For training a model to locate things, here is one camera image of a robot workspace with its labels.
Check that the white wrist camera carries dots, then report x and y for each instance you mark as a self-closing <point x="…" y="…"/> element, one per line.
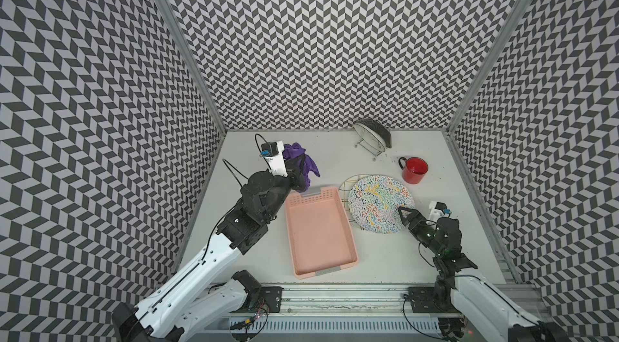
<point x="272" y="152"/>
<point x="438" y="210"/>

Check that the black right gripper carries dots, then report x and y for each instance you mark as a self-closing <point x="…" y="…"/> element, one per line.
<point x="418" y="224"/>

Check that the red mug dark rim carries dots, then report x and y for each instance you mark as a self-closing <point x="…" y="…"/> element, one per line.
<point x="413" y="169"/>

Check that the aluminium corner post right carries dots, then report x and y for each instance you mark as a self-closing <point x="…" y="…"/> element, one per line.
<point x="502" y="39"/>

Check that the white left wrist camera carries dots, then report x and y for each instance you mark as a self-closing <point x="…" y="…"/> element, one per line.
<point x="272" y="152"/>

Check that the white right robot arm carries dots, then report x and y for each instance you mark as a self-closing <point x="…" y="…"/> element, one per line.
<point x="461" y="287"/>

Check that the aluminium corner post left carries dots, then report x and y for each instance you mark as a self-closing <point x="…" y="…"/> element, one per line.
<point x="183" y="47"/>

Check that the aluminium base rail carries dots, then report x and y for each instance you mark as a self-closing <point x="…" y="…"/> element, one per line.
<point x="340" y="312"/>

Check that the multicolour squiggle round plate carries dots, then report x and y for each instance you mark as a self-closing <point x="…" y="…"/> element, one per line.
<point x="373" y="203"/>

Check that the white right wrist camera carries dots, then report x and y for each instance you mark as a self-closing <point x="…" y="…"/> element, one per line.
<point x="438" y="210"/>

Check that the aluminium corner post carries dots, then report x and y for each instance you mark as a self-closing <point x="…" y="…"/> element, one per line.
<point x="502" y="39"/>
<point x="183" y="47"/>

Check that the pink perforated plastic tray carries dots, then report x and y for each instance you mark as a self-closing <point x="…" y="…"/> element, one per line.
<point x="319" y="232"/>

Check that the purple microfibre cloth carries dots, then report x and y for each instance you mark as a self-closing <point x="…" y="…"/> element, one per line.
<point x="301" y="164"/>

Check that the chrome wire plate rack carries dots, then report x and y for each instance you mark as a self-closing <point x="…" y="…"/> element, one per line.
<point x="371" y="141"/>

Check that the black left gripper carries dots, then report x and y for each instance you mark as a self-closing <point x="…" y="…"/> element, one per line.
<point x="295" y="176"/>

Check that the white plate coloured stripes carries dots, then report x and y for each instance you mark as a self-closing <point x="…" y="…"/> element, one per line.
<point x="344" y="192"/>

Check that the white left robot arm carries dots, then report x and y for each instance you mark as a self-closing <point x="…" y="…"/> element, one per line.
<point x="181" y="307"/>

